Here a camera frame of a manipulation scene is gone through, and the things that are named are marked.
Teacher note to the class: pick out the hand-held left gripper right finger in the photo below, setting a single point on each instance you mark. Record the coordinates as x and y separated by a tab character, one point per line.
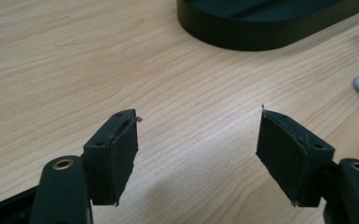
289	155

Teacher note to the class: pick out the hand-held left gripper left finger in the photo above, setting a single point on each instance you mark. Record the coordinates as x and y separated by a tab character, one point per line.
112	161

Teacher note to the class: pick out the black oval tray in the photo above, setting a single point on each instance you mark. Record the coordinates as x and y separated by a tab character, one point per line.
261	26

